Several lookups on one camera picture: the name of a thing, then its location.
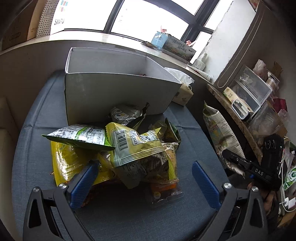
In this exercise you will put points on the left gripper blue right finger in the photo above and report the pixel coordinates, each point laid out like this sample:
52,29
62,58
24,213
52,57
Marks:
218,194

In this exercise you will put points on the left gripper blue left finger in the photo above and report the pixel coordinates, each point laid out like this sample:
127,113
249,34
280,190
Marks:
79,186

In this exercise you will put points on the yellow snack pouch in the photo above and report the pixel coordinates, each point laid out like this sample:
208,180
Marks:
68,161

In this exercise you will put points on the green striped snack bag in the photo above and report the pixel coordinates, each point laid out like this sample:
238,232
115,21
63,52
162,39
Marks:
82,136

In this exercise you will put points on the white green newspaper snack bag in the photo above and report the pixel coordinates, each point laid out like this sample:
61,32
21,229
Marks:
222,137

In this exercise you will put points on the yellow green chip bag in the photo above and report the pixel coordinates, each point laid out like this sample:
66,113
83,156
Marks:
130,146

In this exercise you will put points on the green garlic pea bag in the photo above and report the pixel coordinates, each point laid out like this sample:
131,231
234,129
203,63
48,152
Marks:
166,131

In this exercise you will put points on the orange clear snack pack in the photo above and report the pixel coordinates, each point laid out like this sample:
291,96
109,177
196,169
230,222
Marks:
160,194

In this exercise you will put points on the white digital clock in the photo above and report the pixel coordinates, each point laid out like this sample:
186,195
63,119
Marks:
240,109

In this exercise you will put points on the cream small carton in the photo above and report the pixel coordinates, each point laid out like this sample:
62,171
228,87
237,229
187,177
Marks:
232,96

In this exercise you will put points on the clear plastic drawer unit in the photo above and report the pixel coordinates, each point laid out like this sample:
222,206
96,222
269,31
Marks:
251,88

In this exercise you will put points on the beige tissue pack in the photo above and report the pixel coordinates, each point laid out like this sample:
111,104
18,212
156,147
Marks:
185,93

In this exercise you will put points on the white open storage box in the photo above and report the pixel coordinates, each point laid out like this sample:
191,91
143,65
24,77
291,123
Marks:
99,79

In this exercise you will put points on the white tube on sill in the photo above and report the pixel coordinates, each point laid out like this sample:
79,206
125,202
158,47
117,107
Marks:
202,73

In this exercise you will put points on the white pump bottle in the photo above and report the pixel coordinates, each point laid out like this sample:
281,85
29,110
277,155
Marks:
200,62

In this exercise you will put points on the printed gift box on sill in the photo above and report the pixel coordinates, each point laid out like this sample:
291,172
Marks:
171,45

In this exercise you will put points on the small brown packet on sill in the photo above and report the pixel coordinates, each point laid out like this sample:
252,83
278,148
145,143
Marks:
148,44

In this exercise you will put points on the brown cardboard box on sill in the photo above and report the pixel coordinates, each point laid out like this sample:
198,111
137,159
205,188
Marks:
25,26

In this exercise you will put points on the white Sanfu shopping bag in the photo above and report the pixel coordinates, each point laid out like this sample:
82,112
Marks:
53,18

